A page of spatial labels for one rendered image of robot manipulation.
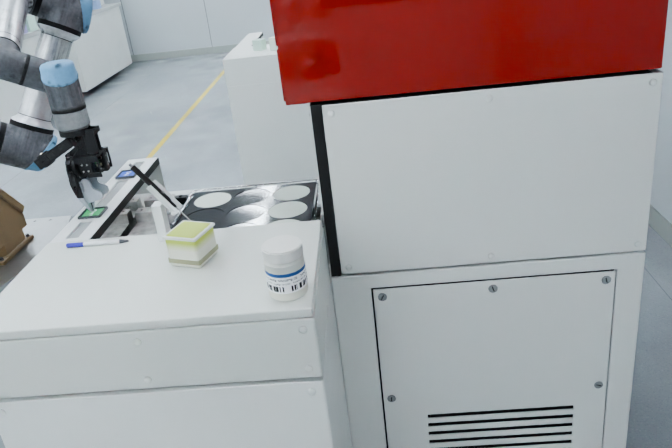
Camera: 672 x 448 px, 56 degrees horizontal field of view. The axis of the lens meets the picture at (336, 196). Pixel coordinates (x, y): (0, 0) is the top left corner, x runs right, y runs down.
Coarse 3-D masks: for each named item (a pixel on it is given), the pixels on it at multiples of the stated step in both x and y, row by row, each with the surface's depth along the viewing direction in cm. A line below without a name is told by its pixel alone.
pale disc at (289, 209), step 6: (282, 204) 163; (288, 204) 162; (294, 204) 162; (300, 204) 161; (270, 210) 160; (276, 210) 160; (282, 210) 159; (288, 210) 159; (294, 210) 158; (300, 210) 158; (276, 216) 156; (282, 216) 156; (288, 216) 155
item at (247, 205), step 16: (208, 192) 176; (224, 192) 175; (240, 192) 173; (256, 192) 172; (272, 192) 171; (192, 208) 167; (208, 208) 166; (224, 208) 164; (240, 208) 163; (256, 208) 162; (224, 224) 155; (240, 224) 154; (256, 224) 153
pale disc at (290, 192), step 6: (288, 186) 174; (294, 186) 173; (300, 186) 173; (276, 192) 171; (282, 192) 170; (288, 192) 170; (294, 192) 169; (300, 192) 169; (306, 192) 168; (276, 198) 167; (282, 198) 166; (288, 198) 166; (294, 198) 165
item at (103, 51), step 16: (96, 0) 786; (96, 16) 777; (112, 16) 827; (96, 32) 773; (112, 32) 822; (80, 48) 725; (96, 48) 769; (112, 48) 818; (128, 48) 873; (80, 64) 722; (96, 64) 765; (112, 64) 813; (128, 64) 868; (80, 80) 727; (96, 80) 761
